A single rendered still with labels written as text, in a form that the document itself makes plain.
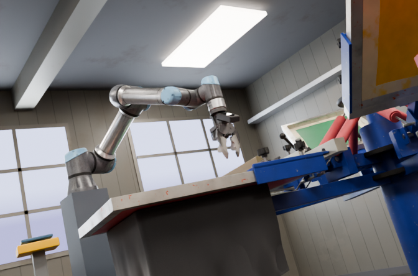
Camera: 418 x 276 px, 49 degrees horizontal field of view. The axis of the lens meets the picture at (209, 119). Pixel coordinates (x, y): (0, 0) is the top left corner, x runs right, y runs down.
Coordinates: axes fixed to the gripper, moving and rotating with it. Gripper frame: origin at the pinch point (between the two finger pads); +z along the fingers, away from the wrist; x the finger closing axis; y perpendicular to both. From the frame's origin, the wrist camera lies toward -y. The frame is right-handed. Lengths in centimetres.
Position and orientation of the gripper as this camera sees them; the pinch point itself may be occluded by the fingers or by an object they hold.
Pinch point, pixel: (232, 154)
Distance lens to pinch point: 186.4
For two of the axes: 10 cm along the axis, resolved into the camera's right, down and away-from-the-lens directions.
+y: -4.2, 3.7, 8.3
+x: -8.7, 0.9, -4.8
